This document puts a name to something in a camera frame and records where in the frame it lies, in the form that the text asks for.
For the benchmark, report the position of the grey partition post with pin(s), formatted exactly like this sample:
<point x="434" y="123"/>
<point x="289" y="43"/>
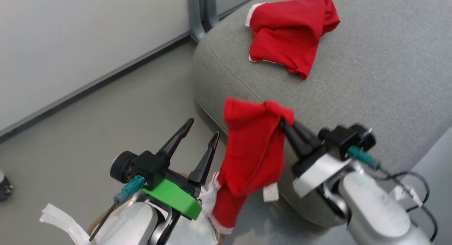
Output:
<point x="199" y="12"/>

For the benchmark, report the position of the red garment with white trim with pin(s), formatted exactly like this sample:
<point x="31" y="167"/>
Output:
<point x="252" y="149"/>
<point x="289" y="33"/>

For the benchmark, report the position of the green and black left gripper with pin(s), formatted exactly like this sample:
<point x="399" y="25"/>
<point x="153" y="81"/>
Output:
<point x="173" y="197"/>

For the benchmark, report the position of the white laundry basket brown rim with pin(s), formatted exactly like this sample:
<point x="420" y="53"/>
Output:
<point x="94" y="225"/>

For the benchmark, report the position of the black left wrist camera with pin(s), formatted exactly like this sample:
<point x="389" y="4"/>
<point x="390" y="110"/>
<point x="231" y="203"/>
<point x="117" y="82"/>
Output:
<point x="122" y="165"/>

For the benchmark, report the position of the grey fabric sofa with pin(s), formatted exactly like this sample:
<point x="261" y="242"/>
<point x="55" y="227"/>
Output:
<point x="370" y="82"/>

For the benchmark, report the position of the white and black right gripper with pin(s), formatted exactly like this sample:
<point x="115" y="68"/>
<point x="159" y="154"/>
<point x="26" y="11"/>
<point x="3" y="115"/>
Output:
<point x="317" y="171"/>

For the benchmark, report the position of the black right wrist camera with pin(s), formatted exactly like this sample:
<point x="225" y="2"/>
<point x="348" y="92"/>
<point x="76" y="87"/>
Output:
<point x="344" y="139"/>

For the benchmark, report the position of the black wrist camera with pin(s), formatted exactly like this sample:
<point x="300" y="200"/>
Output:
<point x="344" y="139"/>
<point x="122" y="165"/>

